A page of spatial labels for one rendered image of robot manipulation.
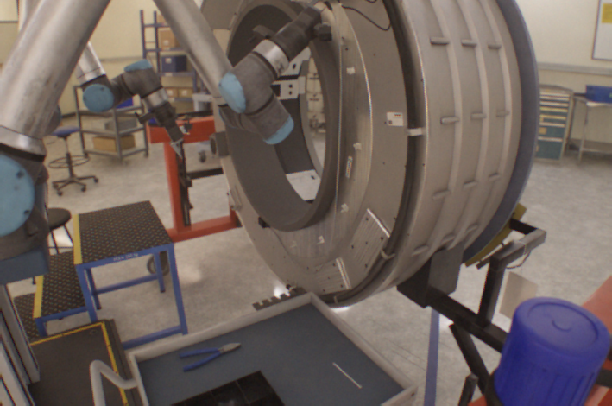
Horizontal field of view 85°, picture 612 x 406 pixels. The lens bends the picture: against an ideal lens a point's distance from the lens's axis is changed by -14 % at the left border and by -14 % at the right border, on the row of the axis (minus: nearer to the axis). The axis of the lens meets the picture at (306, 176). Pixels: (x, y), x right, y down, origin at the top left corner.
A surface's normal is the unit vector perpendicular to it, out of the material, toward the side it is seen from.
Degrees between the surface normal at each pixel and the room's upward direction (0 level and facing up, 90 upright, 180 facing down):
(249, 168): 46
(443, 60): 71
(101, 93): 94
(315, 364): 0
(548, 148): 90
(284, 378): 0
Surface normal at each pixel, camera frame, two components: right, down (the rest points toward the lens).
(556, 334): 0.00, -0.95
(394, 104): -0.85, 0.17
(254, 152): 0.44, -0.31
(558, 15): -0.32, 0.31
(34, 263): 0.57, 0.26
